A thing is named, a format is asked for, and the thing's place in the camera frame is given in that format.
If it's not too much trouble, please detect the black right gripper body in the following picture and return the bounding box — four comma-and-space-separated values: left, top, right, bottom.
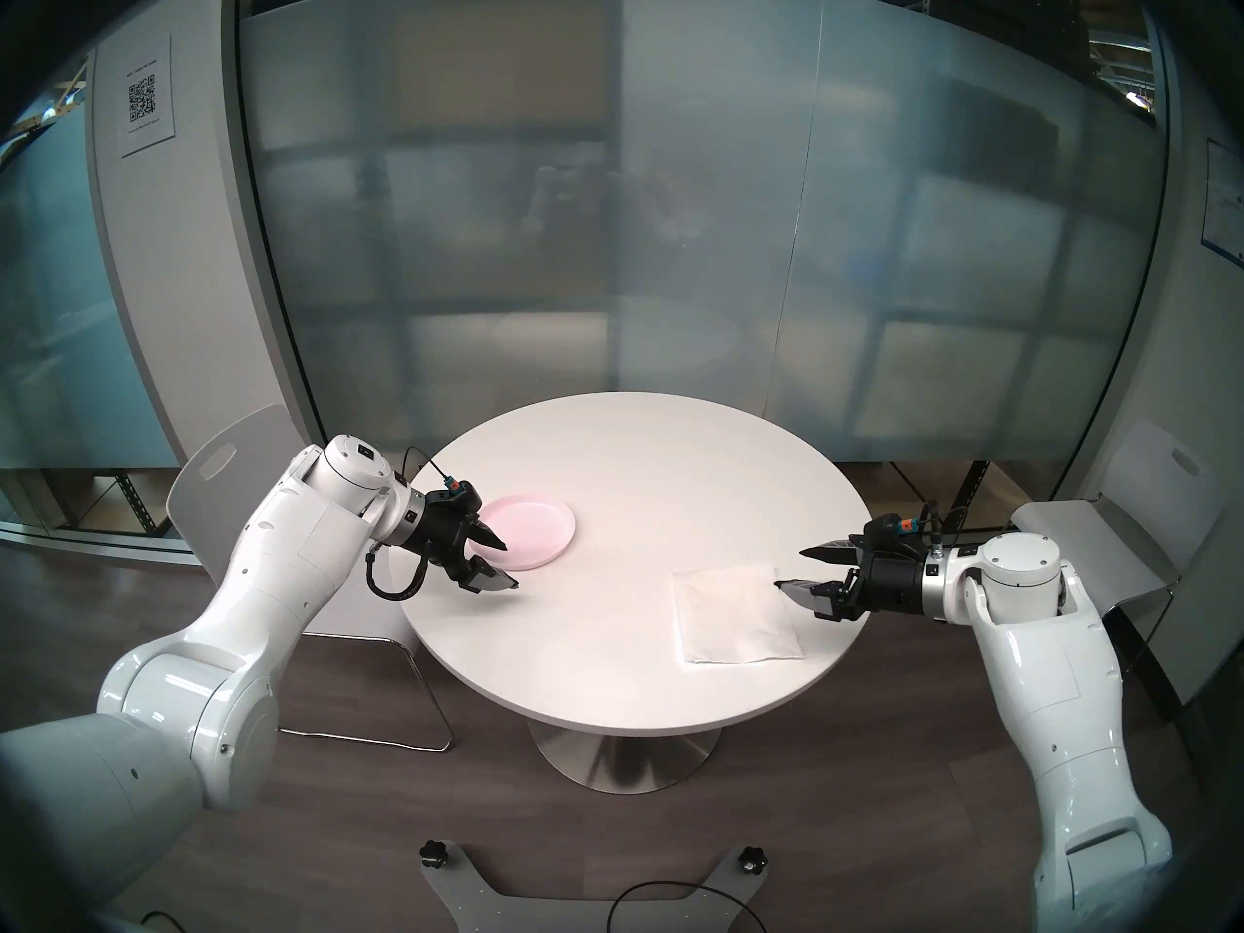
840, 547, 926, 624

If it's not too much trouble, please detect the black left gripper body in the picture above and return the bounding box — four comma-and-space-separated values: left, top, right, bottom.
418, 492, 485, 594

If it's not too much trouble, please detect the pink round plate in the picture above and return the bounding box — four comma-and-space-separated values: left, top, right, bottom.
481, 495, 576, 573

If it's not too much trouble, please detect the white paper napkin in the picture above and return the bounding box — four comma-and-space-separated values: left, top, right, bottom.
671, 564, 807, 668

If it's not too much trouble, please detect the metal shelf rack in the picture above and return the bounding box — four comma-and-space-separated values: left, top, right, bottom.
875, 460, 1002, 534
0, 465, 186, 538

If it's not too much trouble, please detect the QR code paper sign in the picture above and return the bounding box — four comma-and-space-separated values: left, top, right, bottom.
119, 35, 176, 159

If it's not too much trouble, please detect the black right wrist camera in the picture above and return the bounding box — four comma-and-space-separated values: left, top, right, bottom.
863, 515, 924, 558

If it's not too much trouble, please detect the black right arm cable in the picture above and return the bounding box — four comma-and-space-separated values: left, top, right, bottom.
918, 499, 965, 553

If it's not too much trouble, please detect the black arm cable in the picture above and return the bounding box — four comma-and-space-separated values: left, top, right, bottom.
918, 499, 965, 553
364, 445, 458, 602

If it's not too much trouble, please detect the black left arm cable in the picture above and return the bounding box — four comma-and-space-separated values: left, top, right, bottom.
364, 445, 458, 602

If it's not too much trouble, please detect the silver table pedestal base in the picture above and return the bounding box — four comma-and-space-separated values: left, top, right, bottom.
528, 717, 722, 796

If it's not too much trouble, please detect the white chair with oval handle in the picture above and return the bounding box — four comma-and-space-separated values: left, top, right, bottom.
165, 403, 453, 752

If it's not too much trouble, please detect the white chair with square handle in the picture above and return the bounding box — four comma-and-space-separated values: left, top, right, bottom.
1011, 418, 1206, 708

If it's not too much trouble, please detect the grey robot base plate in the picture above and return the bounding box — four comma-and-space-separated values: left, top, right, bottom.
420, 842, 771, 933

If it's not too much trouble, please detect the white wall notice blue border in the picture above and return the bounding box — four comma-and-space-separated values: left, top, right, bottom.
1200, 139, 1244, 266

